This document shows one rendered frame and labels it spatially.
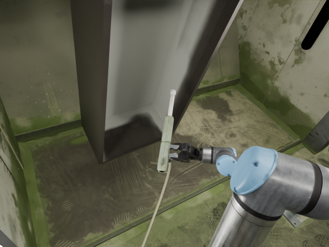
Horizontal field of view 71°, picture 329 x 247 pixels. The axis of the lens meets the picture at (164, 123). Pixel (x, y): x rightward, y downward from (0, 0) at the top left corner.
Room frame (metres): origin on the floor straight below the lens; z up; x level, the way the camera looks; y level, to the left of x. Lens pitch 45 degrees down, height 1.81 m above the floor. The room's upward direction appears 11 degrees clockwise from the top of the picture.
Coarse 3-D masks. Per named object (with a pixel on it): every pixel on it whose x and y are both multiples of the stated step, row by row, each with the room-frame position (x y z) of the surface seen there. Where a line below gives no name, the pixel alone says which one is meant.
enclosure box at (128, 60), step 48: (96, 0) 0.72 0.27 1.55; (144, 0) 1.20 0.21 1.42; (192, 0) 1.30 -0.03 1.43; (240, 0) 1.05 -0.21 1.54; (96, 48) 0.75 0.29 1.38; (144, 48) 1.28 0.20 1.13; (192, 48) 1.24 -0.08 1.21; (96, 96) 0.79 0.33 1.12; (144, 96) 1.42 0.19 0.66; (192, 96) 1.15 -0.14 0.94; (96, 144) 0.86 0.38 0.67; (144, 144) 1.10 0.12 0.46
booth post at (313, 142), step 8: (328, 112) 1.91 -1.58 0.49; (328, 120) 1.87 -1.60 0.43; (320, 128) 1.87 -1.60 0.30; (328, 128) 1.83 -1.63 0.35; (312, 136) 1.88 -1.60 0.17; (320, 136) 1.83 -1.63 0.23; (328, 136) 1.79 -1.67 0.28; (304, 144) 1.89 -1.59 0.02; (312, 144) 1.84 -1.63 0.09; (320, 144) 1.79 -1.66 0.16; (328, 144) 1.85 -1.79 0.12; (312, 152) 1.79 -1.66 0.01
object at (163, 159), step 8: (168, 112) 0.96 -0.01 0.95; (168, 120) 0.90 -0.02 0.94; (168, 128) 0.86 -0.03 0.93; (168, 136) 0.81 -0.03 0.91; (168, 144) 0.77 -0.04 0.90; (160, 152) 0.73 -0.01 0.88; (168, 152) 0.73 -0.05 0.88; (160, 160) 0.69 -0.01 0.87; (168, 160) 0.80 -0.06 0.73; (160, 168) 0.65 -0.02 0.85
